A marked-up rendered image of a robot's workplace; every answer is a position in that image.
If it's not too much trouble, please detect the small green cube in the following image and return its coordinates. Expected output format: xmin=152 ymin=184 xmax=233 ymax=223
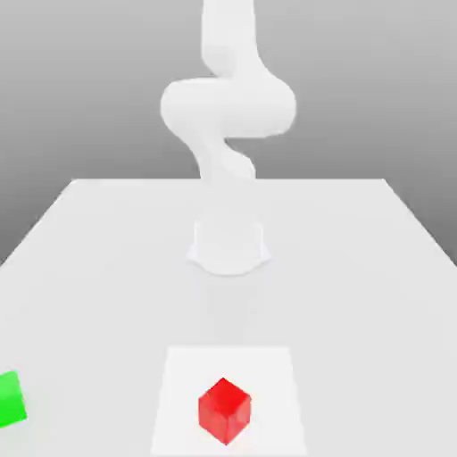
xmin=0 ymin=370 xmax=29 ymax=428

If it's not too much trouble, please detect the small red cube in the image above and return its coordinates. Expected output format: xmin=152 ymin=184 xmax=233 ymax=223
xmin=197 ymin=377 xmax=253 ymax=446

